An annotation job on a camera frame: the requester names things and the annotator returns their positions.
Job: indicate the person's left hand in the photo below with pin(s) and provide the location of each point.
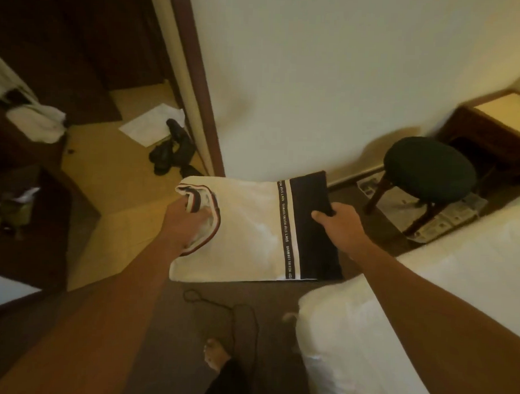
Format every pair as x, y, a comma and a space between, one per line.
184, 226

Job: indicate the person's right hand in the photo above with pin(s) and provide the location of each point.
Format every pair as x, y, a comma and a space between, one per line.
344, 230

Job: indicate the white and black t-shirt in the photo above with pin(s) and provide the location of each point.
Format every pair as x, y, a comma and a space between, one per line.
250, 233

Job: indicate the person's right forearm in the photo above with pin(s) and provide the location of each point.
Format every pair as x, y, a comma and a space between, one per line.
442, 337

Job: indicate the person's left forearm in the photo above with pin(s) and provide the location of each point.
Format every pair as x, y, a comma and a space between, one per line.
85, 333

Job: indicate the person's left leg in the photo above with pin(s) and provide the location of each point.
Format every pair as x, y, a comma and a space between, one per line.
224, 368

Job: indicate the black shoe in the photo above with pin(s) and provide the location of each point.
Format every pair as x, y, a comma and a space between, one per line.
162, 155
191, 171
181, 141

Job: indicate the white bed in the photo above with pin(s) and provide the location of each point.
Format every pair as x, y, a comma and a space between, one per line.
427, 294

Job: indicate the black round stool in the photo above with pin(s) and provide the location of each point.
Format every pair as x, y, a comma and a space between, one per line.
431, 171

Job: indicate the white floor towel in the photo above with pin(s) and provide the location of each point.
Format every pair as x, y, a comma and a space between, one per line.
152, 124

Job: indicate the white red packet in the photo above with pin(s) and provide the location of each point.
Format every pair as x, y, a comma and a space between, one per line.
13, 210

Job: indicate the wooden nightstand with remote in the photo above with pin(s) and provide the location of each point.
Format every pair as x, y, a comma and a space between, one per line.
492, 126

